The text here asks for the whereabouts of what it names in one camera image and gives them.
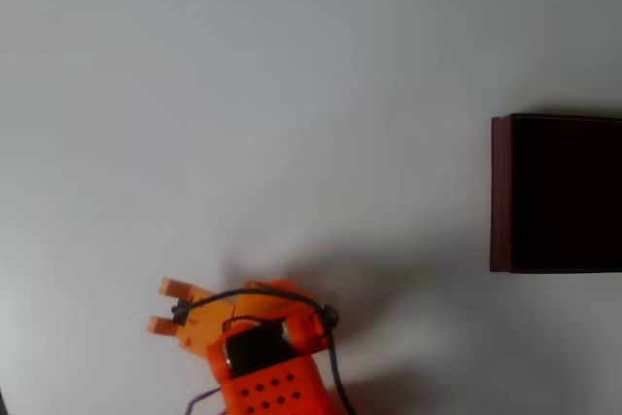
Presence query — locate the light orange camera mount bracket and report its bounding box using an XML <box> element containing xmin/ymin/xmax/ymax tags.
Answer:
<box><xmin>147</xmin><ymin>277</ymin><xmax>240</xmax><ymax>356</ymax></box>

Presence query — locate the purple wire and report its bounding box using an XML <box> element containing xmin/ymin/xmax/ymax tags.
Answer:
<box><xmin>184</xmin><ymin>385</ymin><xmax>225</xmax><ymax>415</ymax></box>

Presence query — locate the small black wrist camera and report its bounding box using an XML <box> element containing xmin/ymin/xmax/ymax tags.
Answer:
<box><xmin>170</xmin><ymin>300</ymin><xmax>191</xmax><ymax>327</ymax></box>

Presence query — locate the dark red open box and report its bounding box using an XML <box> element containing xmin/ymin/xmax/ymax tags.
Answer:
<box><xmin>490</xmin><ymin>113</ymin><xmax>622</xmax><ymax>274</ymax></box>

